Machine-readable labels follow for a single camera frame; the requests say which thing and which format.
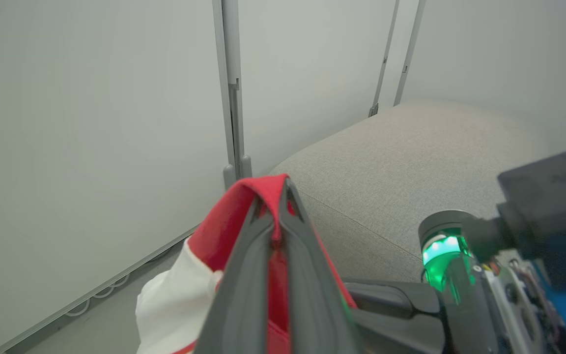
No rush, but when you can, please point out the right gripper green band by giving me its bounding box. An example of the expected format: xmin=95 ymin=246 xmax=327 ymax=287
xmin=343 ymin=210 xmax=566 ymax=354

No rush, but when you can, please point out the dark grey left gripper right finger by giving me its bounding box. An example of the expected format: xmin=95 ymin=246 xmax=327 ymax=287
xmin=278 ymin=178 xmax=363 ymax=354

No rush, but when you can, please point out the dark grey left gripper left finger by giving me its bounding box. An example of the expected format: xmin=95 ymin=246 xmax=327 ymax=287
xmin=194 ymin=201 xmax=277 ymax=354

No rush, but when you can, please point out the red and white garment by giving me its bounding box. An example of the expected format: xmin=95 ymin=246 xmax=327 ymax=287
xmin=136 ymin=173 xmax=358 ymax=354

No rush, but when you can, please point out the grey fabric sofa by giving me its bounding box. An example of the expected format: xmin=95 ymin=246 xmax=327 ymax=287
xmin=268 ymin=101 xmax=566 ymax=285

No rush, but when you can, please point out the wide white partition panel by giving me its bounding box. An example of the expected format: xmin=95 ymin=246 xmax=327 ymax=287
xmin=0 ymin=0 xmax=240 ymax=354

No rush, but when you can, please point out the white partition panel behind sofa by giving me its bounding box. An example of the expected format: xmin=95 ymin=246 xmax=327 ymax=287
xmin=222 ymin=0 xmax=400 ymax=190

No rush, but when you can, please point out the white looped cable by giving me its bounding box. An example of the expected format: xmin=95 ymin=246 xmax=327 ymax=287
xmin=64 ymin=273 xmax=131 ymax=318

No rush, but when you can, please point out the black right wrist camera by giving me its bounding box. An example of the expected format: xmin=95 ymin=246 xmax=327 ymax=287
xmin=462 ymin=147 xmax=566 ymax=289

